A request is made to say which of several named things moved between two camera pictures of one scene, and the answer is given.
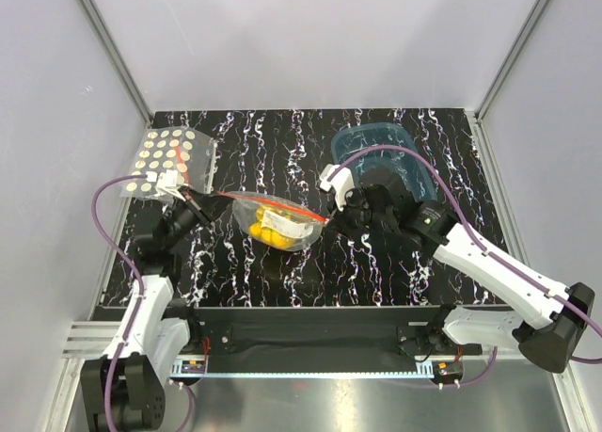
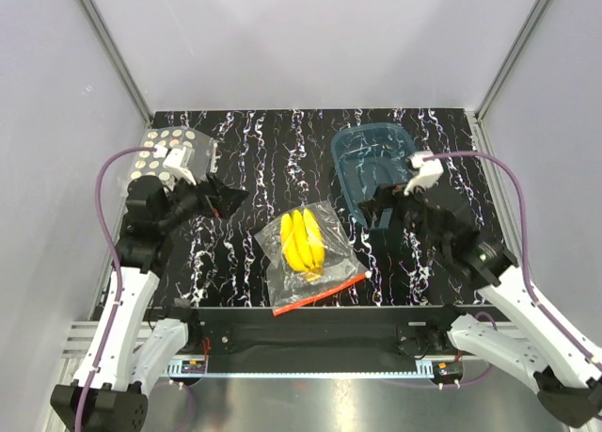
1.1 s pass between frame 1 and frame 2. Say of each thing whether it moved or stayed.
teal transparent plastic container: stayed
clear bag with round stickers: stayed
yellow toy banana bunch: moved
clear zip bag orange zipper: moved
